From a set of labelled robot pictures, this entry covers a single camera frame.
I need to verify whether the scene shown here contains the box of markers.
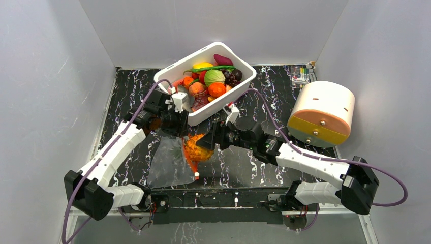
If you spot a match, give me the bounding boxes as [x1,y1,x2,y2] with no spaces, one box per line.
[290,64,317,87]

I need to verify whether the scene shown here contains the green toy cabbage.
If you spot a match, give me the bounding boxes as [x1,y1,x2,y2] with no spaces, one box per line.
[204,70,225,87]

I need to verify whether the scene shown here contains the green toy chili pepper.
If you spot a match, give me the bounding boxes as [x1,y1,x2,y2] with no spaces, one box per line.
[183,66,235,75]

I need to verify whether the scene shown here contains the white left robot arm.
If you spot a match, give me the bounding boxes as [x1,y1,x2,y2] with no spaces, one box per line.
[64,90,189,221]

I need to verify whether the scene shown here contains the clear zip top bag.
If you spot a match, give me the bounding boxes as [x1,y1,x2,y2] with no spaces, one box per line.
[147,135,202,188]

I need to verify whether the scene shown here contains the white plastic food bin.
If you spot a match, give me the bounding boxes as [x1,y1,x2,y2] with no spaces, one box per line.
[154,42,257,126]

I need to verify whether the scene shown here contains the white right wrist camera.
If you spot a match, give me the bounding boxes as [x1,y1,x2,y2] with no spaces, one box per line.
[223,103,239,125]

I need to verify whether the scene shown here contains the orange toy pineapple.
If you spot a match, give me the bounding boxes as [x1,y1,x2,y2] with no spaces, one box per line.
[185,134,214,162]

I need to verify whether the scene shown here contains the dark toy plum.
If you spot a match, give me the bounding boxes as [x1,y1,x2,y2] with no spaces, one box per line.
[231,69,242,81]

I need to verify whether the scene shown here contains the purple toy sweet potato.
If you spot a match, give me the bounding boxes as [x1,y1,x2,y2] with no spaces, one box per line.
[213,54,234,66]

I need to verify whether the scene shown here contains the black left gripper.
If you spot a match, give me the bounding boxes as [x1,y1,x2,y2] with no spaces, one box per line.
[159,106,189,138]

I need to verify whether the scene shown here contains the white cylindrical drum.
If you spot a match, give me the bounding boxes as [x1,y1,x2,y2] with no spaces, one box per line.
[287,81,355,148]

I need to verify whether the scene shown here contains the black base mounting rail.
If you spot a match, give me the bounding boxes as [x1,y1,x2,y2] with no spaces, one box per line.
[66,184,370,226]

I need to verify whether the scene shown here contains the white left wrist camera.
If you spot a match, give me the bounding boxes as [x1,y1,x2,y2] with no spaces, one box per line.
[168,87,190,113]

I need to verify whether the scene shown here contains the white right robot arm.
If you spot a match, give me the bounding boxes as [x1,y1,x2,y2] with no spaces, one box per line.
[196,122,379,215]

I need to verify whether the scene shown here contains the dark toy grapes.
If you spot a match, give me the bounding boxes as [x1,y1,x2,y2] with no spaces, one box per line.
[223,70,240,87]

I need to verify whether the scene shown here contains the yellow toy lemon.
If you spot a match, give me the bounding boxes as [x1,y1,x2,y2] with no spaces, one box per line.
[193,62,213,69]

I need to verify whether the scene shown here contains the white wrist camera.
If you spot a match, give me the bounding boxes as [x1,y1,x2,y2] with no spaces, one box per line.
[223,103,239,125]
[168,87,190,113]

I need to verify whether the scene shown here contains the dark red toy meat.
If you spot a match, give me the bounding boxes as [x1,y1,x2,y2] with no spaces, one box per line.
[191,94,210,112]

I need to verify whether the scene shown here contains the red toy slice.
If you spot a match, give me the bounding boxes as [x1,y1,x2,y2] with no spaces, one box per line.
[167,79,183,94]

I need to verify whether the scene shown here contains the orange toy tangerine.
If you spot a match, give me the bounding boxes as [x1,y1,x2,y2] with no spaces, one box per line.
[208,83,226,98]

